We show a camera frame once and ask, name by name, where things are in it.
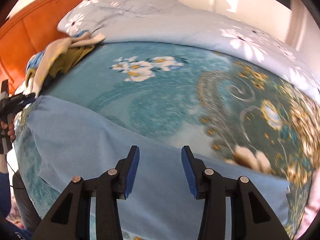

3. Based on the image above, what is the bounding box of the blue fleece garment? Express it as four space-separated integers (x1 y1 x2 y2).
26 51 47 74

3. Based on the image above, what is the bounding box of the olive knitted sweater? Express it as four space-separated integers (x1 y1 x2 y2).
49 45 95 79

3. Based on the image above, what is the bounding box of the person's left forearm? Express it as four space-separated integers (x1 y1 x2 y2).
0 152 18 230

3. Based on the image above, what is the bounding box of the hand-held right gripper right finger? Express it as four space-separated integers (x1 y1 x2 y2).
181 145 290 240

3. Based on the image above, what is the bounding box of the person's left hand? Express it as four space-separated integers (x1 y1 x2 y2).
1 121 16 140

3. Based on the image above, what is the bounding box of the beige fuzzy sweater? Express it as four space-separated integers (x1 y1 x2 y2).
26 32 107 98

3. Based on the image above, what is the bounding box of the black cable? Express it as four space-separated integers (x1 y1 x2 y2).
6 160 25 190

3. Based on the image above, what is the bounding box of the pink cloth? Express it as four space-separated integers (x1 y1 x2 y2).
300 180 320 233

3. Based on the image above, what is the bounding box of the black round object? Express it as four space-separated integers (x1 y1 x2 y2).
12 172 42 230

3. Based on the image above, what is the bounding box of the light blue garment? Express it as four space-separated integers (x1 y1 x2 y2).
26 95 290 240

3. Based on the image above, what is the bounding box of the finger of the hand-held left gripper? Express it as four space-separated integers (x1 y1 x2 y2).
15 92 36 108

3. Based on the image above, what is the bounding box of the teal floral blanket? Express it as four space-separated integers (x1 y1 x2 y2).
14 41 320 240

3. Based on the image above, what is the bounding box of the light blue daisy pillow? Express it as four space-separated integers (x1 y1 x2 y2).
57 0 130 38

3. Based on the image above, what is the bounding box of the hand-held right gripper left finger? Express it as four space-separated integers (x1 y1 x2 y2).
32 145 140 240

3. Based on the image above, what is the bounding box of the orange wooden headboard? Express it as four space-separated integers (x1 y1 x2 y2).
0 0 138 88

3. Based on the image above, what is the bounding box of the light blue daisy quilt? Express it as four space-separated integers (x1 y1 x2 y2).
100 0 320 100

